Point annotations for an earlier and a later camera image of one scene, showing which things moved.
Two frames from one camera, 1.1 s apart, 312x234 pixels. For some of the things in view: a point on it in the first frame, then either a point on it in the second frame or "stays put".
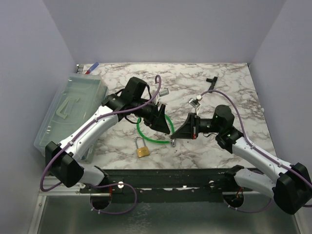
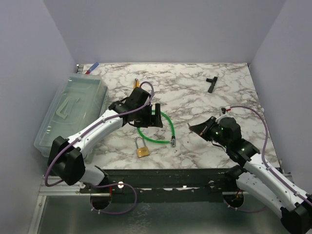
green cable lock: (143, 137) stays put
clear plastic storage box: (81, 94) stays put
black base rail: (167, 185) stays put
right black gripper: (186, 131) → (203, 128)
